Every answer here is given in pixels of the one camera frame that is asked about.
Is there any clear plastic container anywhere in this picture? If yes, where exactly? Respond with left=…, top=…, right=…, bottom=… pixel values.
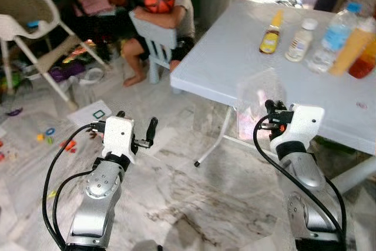
left=237, top=68, right=287, bottom=140

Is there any small orange toy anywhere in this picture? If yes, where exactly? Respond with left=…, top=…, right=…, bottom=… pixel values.
left=61, top=139, right=77, bottom=153

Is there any white plastic table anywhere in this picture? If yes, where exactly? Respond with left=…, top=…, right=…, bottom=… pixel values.
left=170, top=0, right=376, bottom=196

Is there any white plastic bottle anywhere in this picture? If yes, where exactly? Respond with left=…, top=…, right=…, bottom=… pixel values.
left=286, top=18, right=318, bottom=62

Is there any small yellow label bottle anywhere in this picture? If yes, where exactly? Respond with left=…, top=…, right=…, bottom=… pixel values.
left=260, top=9, right=284, bottom=55

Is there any purple bag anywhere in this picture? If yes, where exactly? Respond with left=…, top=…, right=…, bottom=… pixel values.
left=48, top=63, right=89, bottom=82

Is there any clear blue cap water bottle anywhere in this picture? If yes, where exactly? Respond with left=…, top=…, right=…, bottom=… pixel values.
left=307, top=2, right=361, bottom=74

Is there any small grey plastic chair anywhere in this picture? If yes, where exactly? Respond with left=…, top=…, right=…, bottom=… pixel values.
left=129, top=10, right=178, bottom=84

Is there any red orange drink bottle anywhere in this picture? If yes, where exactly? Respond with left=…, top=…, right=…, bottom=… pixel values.
left=349, top=39, right=376, bottom=79

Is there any orange juice bottle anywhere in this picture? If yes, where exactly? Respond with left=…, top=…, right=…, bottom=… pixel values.
left=329, top=17, right=376, bottom=76

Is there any pink cushion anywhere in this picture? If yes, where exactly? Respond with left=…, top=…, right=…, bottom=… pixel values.
left=73, top=0, right=112, bottom=16

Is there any seated child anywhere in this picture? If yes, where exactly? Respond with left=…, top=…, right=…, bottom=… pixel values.
left=120, top=0, right=196, bottom=87

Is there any white plastic armchair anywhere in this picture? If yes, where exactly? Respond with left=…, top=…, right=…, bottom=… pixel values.
left=0, top=0, right=109, bottom=111

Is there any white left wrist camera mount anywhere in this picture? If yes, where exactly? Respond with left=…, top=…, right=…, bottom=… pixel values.
left=103, top=116, right=137, bottom=158

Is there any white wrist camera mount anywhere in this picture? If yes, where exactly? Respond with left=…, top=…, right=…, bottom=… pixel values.
left=103, top=116, right=137, bottom=158
left=271, top=105, right=325, bottom=146

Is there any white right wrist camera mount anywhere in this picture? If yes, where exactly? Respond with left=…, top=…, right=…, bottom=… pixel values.
left=271, top=105, right=325, bottom=146

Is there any white card with green frame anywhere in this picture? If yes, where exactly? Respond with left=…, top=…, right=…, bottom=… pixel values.
left=68, top=99, right=112, bottom=127

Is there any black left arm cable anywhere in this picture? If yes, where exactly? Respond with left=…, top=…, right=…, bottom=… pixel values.
left=42, top=123, right=106, bottom=250

